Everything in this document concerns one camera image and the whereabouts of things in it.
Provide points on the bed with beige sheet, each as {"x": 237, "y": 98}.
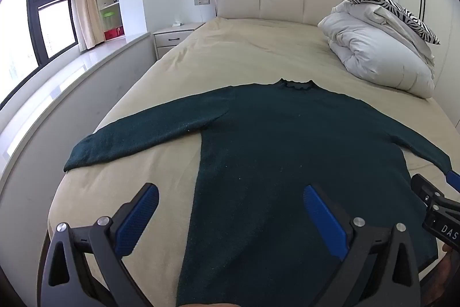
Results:
{"x": 187, "y": 51}

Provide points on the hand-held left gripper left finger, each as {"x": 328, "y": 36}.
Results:
{"x": 138, "y": 220}

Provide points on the zebra print pillow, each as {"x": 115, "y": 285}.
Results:
{"x": 391, "y": 6}

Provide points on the person's right hand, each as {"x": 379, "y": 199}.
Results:
{"x": 447, "y": 267}

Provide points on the green lidded container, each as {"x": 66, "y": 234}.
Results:
{"x": 109, "y": 21}

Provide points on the red box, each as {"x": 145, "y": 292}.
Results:
{"x": 113, "y": 33}

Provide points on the white folded duvet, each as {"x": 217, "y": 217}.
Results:
{"x": 373, "y": 48}

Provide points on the black framed window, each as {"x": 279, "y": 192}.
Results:
{"x": 32, "y": 15}

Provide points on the dark green sweater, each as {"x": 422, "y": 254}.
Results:
{"x": 287, "y": 156}

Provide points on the small white tissue box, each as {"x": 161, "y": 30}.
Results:
{"x": 176, "y": 23}

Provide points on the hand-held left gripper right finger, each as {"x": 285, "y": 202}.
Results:
{"x": 325, "y": 220}

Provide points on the white window bench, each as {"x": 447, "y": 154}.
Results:
{"x": 61, "y": 84}

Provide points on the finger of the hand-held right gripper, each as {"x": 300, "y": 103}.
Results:
{"x": 453, "y": 179}
{"x": 426, "y": 190}

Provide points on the white nightstand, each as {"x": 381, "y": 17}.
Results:
{"x": 172, "y": 37}

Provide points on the wall socket panel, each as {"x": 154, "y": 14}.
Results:
{"x": 202, "y": 0}

